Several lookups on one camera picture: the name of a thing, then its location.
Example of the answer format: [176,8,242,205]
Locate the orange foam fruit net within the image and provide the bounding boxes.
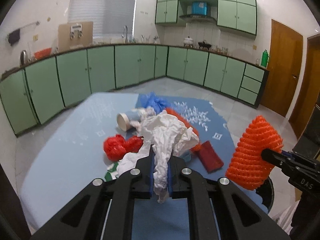
[225,115,283,191]

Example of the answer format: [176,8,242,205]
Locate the red fabric pouch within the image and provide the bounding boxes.
[196,141,224,173]

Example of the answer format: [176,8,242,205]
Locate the blue white paper cup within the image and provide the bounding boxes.
[117,108,146,132]

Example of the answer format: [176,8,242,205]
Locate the white paper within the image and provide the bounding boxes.
[117,110,200,203]

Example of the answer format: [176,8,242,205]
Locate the blue plastic bag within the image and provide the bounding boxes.
[139,92,171,114]

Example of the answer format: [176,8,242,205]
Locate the black trash bin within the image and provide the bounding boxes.
[255,177,274,212]

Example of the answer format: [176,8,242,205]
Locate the green lower kitchen cabinets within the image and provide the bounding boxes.
[1,44,268,135]

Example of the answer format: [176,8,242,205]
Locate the green white wrapper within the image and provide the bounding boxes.
[105,162,119,181]

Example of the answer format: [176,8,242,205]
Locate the blue tree-pattern mat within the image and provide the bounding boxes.
[131,93,269,240]

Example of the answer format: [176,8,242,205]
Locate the red mesh net ball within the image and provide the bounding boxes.
[103,134,143,162]

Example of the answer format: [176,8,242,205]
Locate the brown wooden door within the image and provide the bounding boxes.
[261,20,303,116]

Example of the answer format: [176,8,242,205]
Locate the green thermos bottle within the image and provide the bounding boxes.
[261,50,269,68]

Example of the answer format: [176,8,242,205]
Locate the black wok on stove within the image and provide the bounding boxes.
[198,41,212,50]

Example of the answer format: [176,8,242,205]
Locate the white ceramic pot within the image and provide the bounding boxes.
[183,36,194,48]

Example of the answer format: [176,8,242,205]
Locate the range hood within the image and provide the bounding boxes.
[178,0,217,24]

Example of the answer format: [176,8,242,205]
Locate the orange plastic basin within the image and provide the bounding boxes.
[34,48,52,60]

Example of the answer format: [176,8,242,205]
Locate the cardboard board with scale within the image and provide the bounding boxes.
[57,21,93,53]

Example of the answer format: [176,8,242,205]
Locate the chrome sink faucet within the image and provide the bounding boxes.
[122,25,128,43]

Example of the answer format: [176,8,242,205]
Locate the window blind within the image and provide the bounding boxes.
[68,0,136,38]

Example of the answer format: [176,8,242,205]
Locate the green upper wall cabinets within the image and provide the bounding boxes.
[155,0,258,38]

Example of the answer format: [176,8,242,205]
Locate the dark cloth on rail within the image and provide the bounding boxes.
[8,28,21,46]

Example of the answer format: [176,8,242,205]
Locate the wall towel rail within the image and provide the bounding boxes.
[7,21,41,40]

